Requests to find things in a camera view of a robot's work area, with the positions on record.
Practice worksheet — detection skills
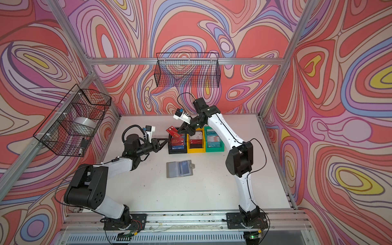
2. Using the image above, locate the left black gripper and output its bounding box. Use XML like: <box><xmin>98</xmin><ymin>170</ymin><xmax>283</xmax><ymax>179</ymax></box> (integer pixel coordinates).
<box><xmin>134</xmin><ymin>139</ymin><xmax>168</xmax><ymax>158</ymax></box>

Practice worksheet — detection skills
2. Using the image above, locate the red VIP card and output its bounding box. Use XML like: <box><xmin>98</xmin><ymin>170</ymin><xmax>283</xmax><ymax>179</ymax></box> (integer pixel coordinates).
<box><xmin>166</xmin><ymin>126</ymin><xmax>182</xmax><ymax>138</ymax></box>
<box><xmin>171</xmin><ymin>138</ymin><xmax>184</xmax><ymax>147</ymax></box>

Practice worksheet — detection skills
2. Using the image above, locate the grey leather card holder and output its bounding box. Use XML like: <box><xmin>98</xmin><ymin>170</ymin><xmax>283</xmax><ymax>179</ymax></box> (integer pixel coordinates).
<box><xmin>166</xmin><ymin>160</ymin><xmax>195</xmax><ymax>179</ymax></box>

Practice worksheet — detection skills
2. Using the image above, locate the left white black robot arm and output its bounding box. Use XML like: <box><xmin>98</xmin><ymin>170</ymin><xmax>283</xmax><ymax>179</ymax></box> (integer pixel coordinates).
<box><xmin>64</xmin><ymin>134</ymin><xmax>168</xmax><ymax>230</ymax></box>

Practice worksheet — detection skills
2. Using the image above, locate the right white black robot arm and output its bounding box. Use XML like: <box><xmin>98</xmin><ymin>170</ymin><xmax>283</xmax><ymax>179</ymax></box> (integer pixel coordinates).
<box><xmin>174</xmin><ymin>98</ymin><xmax>260</xmax><ymax>228</ymax></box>

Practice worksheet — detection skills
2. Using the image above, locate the black plastic bin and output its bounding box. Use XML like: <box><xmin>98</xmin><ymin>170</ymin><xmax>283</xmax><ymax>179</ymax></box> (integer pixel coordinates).
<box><xmin>168</xmin><ymin>134</ymin><xmax>187</xmax><ymax>154</ymax></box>

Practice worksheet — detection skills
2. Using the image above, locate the yellow plastic bin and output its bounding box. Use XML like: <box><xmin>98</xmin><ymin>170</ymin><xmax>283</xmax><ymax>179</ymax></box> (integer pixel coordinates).
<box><xmin>187</xmin><ymin>129</ymin><xmax>206</xmax><ymax>154</ymax></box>

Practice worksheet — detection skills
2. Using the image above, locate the green plastic bin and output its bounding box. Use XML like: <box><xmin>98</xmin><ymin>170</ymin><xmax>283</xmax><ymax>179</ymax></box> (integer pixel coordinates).
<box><xmin>204</xmin><ymin>126</ymin><xmax>225</xmax><ymax>153</ymax></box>

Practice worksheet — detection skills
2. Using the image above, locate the small black box in basket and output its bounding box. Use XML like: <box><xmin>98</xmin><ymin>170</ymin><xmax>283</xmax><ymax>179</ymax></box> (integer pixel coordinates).
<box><xmin>80</xmin><ymin>138</ymin><xmax>89</xmax><ymax>151</ymax></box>

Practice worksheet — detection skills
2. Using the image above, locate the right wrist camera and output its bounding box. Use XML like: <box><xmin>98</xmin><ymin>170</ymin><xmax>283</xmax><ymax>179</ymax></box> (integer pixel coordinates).
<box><xmin>173</xmin><ymin>108</ymin><xmax>192</xmax><ymax>124</ymax></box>

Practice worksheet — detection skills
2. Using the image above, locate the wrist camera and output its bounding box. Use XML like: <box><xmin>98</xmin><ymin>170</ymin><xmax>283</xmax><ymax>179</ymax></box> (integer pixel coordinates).
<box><xmin>144</xmin><ymin>125</ymin><xmax>156</xmax><ymax>142</ymax></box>
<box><xmin>173</xmin><ymin>108</ymin><xmax>192</xmax><ymax>124</ymax></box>

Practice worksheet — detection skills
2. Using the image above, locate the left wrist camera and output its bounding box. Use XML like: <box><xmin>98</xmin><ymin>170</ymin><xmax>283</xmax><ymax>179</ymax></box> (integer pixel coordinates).
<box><xmin>144</xmin><ymin>125</ymin><xmax>156</xmax><ymax>142</ymax></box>

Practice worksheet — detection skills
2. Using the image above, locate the back black wire basket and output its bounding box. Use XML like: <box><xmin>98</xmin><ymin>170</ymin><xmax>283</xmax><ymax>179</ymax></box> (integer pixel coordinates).
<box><xmin>154</xmin><ymin>52</ymin><xmax>221</xmax><ymax>88</ymax></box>

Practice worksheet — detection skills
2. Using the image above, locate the black wire basket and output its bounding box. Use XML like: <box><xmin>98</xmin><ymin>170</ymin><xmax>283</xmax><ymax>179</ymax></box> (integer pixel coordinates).
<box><xmin>154</xmin><ymin>52</ymin><xmax>221</xmax><ymax>88</ymax></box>
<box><xmin>33</xmin><ymin>85</ymin><xmax>112</xmax><ymax>157</ymax></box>

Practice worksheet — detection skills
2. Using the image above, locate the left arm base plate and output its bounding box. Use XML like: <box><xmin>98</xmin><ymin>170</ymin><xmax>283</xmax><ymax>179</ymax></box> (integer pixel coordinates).
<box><xmin>100</xmin><ymin>213</ymin><xmax>147</xmax><ymax>232</ymax></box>

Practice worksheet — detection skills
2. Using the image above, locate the left black wire basket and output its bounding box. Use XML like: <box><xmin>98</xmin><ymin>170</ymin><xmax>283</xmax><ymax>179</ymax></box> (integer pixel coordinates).
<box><xmin>33</xmin><ymin>85</ymin><xmax>112</xmax><ymax>157</ymax></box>

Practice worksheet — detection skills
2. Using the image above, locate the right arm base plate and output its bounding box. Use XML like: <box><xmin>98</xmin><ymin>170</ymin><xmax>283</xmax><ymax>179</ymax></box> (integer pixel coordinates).
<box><xmin>223</xmin><ymin>212</ymin><xmax>269</xmax><ymax>230</ymax></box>

